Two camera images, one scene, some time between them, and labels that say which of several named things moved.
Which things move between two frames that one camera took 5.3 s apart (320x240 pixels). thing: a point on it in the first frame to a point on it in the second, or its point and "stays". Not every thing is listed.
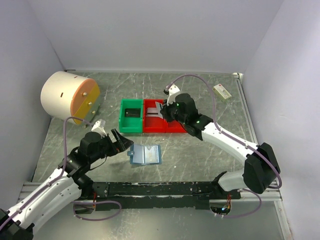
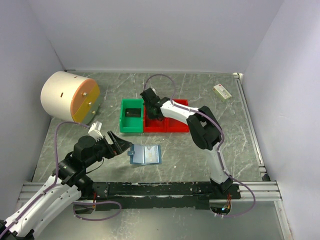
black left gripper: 124,142 stays
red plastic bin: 174,126 stays
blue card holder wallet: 145,154 stays
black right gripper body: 171,113 to 150,114
